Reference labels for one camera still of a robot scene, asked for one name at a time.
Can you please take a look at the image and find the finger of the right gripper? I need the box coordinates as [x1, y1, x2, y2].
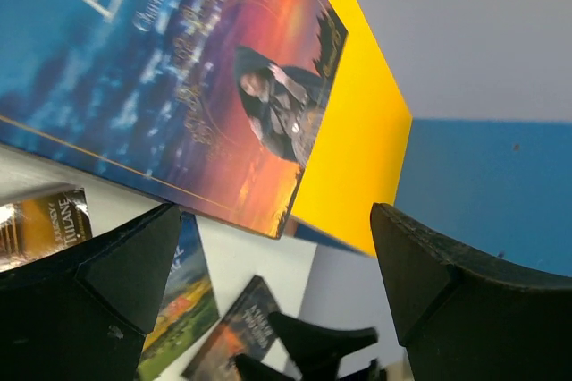
[268, 312, 378, 372]
[234, 354, 295, 381]

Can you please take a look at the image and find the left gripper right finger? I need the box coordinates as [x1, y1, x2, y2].
[370, 203, 571, 380]

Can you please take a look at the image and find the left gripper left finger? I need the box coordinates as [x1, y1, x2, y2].
[1, 204, 181, 380]

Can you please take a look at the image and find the Animal Farm book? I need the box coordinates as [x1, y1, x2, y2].
[135, 213, 219, 380]

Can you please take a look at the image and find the Jane Eyre book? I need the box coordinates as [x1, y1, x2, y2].
[1, 0, 348, 238]

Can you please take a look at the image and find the Tale of Two Cities book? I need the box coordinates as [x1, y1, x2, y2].
[181, 275, 280, 381]

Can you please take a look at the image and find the brown Edward Tulane book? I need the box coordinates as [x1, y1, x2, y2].
[1, 185, 93, 272]

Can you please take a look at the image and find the blue yellow wooden bookshelf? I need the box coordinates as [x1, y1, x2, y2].
[294, 0, 571, 275]

